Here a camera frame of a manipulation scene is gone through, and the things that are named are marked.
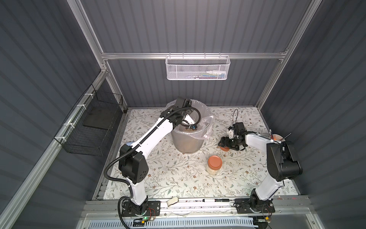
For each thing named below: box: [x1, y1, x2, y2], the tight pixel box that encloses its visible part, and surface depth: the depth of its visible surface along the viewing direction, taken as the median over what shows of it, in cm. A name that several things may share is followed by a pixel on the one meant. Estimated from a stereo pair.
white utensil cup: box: [271, 133, 286, 142], surface depth 91 cm
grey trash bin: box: [171, 99, 212, 154], surface depth 86 cm
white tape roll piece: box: [166, 196, 179, 208], surface depth 75 cm
